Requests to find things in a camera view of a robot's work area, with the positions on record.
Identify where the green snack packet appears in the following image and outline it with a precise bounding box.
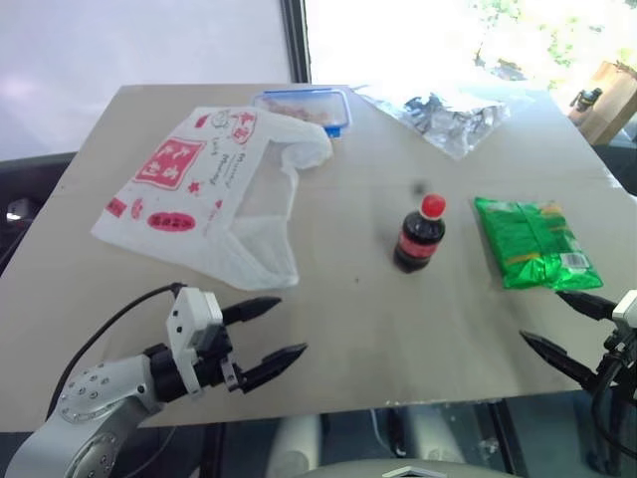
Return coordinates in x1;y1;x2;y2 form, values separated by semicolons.
472;196;605;292

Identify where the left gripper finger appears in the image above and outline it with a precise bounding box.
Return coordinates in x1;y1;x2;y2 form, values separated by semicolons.
220;296;283;329
242;343;309;395

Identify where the small black device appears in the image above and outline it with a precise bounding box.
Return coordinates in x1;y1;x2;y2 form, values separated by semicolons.
569;87;604;114

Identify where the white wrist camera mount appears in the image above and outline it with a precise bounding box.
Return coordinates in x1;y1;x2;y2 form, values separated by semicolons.
165;287;224;399
611;290;637;334

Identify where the pale rounded shape under table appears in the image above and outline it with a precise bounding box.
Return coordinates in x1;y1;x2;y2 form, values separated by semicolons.
268;412;322;472
405;403;472;467

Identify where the dark furniture beside table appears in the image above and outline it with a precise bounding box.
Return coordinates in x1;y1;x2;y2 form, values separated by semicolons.
0;151;84;278

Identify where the clear container blue lid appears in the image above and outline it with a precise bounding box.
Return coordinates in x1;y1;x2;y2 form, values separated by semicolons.
251;89;353;141

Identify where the small cola bottle red cap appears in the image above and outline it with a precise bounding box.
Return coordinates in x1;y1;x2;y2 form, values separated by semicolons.
392;193;448;275

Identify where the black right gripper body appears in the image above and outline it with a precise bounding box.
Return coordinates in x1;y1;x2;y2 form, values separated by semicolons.
594;330;637;395

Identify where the white plastic bag red print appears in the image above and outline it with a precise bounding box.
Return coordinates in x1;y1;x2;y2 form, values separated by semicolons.
90;106;333;292

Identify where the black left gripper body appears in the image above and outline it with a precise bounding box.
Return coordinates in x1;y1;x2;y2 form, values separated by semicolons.
194;322;250;395

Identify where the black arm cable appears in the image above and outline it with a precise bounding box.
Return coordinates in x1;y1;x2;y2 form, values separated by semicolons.
45;282;189;422
588;356;637;467

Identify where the crumpled silver clear plastic bag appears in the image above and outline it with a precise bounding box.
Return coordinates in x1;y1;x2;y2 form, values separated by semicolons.
354;84;512;161

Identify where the brown cardboard box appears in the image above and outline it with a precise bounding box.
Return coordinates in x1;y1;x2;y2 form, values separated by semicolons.
566;59;637;146

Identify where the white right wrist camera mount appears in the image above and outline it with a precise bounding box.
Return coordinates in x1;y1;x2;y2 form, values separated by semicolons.
611;290;637;334

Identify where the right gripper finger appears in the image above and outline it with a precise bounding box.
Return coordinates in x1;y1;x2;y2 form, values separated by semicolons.
519;330;600;394
555;290;617;321

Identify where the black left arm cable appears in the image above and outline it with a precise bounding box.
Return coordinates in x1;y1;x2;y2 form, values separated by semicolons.
45;282;189;422

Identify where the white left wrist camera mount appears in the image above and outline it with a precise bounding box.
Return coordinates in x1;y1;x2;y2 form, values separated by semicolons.
165;287;224;399

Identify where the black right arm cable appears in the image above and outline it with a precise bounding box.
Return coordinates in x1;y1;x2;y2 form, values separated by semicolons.
588;356;637;467

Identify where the black table frame leg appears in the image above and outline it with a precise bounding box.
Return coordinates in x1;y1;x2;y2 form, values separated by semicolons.
483;397;530;478

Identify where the dark window frame post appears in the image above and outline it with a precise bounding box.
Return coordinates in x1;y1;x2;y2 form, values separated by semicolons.
287;0;313;85

